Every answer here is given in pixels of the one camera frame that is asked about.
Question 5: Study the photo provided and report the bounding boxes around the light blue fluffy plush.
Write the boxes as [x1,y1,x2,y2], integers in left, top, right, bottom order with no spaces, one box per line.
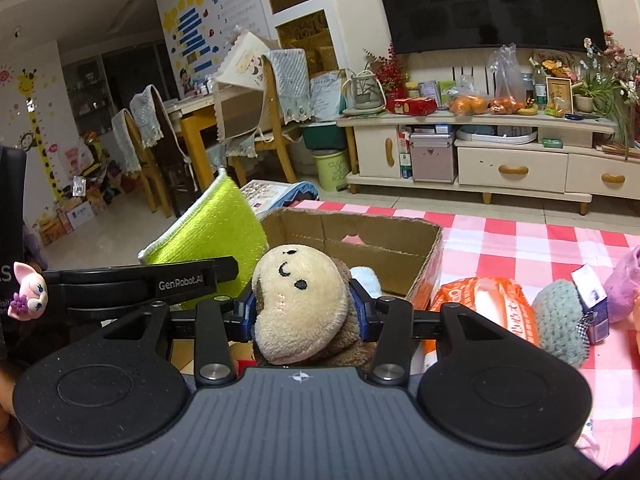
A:
[350,267,383,297]

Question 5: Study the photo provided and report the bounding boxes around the giraffe wall sticker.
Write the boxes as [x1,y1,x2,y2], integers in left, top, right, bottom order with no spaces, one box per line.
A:
[0,65,66,241]

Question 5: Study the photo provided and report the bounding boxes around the low plastic bag of oranges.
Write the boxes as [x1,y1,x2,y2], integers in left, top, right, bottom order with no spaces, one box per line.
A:
[447,77,490,115]

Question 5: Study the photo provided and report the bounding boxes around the green white dish cloth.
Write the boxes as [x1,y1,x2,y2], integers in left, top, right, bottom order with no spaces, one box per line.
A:
[137,167,271,311]

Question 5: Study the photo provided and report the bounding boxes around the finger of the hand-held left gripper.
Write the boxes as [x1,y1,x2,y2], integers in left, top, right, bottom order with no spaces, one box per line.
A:
[42,256,238,311]

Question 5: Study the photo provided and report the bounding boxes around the grey white carton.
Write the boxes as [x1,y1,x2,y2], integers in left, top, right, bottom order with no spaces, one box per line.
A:
[417,81,441,108]

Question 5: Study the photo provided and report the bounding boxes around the white flat tray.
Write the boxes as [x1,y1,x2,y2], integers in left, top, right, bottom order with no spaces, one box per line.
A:
[457,125,538,145]

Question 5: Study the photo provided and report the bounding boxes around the beige monkey plush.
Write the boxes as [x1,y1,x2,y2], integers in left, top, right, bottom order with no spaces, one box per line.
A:
[250,244,381,373]

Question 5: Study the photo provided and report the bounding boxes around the pink cat charm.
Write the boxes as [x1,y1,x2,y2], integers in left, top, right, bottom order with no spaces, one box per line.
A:
[12,261,49,321]

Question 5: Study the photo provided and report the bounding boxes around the printed cardboard box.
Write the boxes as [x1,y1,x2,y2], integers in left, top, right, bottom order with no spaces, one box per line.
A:
[257,207,446,313]

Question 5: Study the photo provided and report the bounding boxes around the lilac pink towel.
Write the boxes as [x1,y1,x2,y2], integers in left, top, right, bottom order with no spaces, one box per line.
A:
[602,246,640,323]

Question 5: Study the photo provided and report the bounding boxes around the white paper certificate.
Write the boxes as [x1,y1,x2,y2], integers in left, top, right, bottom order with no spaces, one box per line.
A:
[310,71,346,121]

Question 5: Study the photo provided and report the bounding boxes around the wooden photo frame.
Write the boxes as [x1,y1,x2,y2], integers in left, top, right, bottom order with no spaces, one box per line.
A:
[545,76,573,117]

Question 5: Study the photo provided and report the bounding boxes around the green cooler box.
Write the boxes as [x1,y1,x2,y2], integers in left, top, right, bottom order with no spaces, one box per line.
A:
[300,122,348,151]

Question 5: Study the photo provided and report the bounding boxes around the cream TV cabinet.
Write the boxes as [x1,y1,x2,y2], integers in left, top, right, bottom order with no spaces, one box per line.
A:
[336,110,640,216]

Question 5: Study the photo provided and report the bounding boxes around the printed booklet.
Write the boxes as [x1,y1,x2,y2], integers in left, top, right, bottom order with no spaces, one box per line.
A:
[240,179,318,221]

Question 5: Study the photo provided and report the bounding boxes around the clear plastic bottle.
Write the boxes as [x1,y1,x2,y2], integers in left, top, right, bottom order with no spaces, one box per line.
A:
[531,62,548,106]

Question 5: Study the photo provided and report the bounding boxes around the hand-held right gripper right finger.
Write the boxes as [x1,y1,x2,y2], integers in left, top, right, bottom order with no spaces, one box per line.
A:
[350,280,506,386]

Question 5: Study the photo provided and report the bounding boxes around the orange tissue pack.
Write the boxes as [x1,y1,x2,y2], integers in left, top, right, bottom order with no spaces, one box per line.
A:
[422,276,541,376]

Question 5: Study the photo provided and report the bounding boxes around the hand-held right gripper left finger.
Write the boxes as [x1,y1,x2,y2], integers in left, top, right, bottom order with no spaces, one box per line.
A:
[102,289,259,386]

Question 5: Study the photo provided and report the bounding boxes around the black television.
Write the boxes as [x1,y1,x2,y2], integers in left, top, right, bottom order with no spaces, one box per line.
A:
[370,0,606,56]

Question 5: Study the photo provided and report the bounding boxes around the blue white tissue packet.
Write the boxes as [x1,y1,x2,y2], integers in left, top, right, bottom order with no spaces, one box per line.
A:
[571,264,612,346]

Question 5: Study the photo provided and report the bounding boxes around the glass jar with plant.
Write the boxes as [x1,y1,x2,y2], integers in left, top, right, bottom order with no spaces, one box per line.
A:
[342,69,387,115]

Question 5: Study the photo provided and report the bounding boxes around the artificial flower bouquet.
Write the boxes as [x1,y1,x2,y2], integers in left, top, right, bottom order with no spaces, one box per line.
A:
[582,30,640,106]

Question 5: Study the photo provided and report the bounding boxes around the potted spider plant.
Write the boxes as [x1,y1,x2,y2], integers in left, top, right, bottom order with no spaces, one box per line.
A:
[572,77,631,161]

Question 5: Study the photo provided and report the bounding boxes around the wooden dining table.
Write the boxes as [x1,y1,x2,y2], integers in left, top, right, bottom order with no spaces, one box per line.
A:
[165,87,266,191]

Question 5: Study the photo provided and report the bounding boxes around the red gift box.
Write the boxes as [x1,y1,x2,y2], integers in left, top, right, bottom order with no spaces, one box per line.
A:
[386,97,438,116]

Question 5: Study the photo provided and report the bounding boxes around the red berry branches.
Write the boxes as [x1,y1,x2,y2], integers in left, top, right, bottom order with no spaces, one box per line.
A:
[364,45,408,98]

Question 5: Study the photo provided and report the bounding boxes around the wooden chair with lace cover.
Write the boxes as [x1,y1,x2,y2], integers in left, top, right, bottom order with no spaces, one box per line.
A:
[262,49,313,183]
[110,109,146,181]
[129,84,201,218]

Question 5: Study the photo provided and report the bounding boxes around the tall plastic bag of oranges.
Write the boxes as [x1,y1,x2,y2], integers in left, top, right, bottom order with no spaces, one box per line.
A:
[487,44,528,115]

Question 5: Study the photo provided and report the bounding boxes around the pink storage box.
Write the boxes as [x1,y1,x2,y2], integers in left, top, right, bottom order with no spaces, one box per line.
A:
[410,132,458,183]

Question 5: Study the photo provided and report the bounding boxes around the colourful wall poster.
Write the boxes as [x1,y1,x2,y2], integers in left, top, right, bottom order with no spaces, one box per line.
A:
[160,0,271,98]

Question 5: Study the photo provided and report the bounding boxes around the green trash bin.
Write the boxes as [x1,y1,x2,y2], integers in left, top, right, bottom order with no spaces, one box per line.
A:
[312,149,351,192]

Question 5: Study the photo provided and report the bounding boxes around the red white checkered tablecloth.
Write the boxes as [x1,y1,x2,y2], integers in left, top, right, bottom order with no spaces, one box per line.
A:
[290,200,640,471]

